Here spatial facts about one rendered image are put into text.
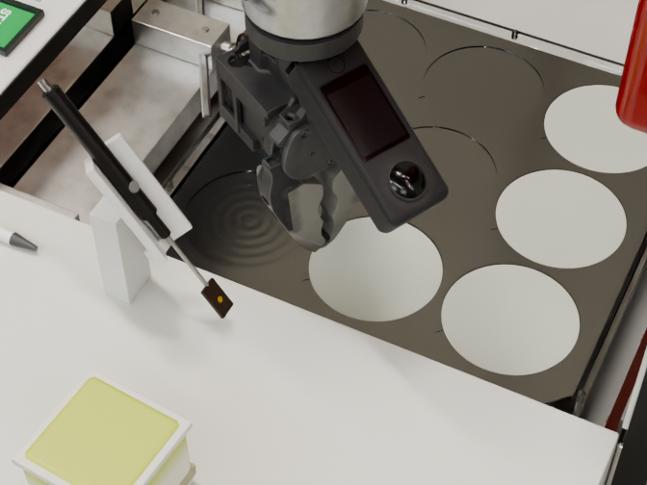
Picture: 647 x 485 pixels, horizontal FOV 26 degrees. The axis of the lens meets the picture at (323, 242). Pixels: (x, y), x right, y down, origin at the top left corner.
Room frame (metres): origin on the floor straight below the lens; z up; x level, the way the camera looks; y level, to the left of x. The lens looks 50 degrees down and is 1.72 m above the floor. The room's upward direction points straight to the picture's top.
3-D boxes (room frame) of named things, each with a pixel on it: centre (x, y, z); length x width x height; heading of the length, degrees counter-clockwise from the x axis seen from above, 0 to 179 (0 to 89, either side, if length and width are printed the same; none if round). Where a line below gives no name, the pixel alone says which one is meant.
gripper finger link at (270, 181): (0.61, 0.02, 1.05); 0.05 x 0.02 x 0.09; 124
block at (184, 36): (0.93, 0.12, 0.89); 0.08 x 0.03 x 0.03; 64
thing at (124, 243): (0.58, 0.12, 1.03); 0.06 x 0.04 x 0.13; 64
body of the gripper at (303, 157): (0.65, 0.02, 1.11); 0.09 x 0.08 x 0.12; 34
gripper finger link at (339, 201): (0.65, 0.00, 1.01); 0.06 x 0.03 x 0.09; 34
